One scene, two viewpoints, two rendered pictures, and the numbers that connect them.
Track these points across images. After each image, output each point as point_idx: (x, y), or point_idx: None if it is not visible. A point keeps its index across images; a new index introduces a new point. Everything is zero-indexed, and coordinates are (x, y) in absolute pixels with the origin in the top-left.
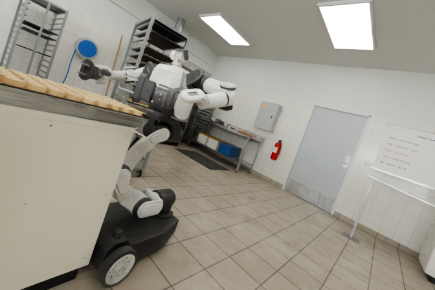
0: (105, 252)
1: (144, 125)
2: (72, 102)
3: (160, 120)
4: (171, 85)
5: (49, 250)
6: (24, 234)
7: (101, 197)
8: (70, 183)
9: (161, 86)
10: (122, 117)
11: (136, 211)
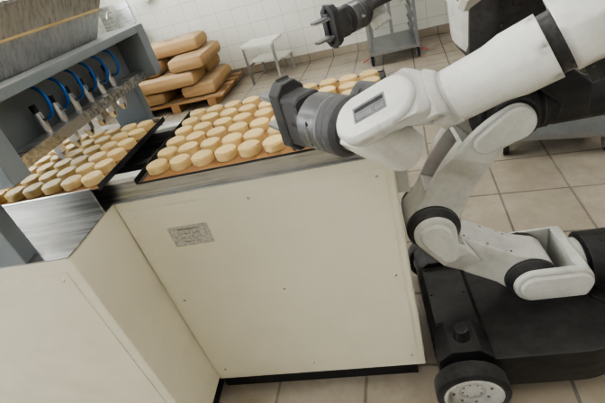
0: (438, 361)
1: None
2: None
3: None
4: None
5: (348, 337)
6: (305, 317)
7: (391, 279)
8: (323, 264)
9: (305, 108)
10: None
11: (512, 286)
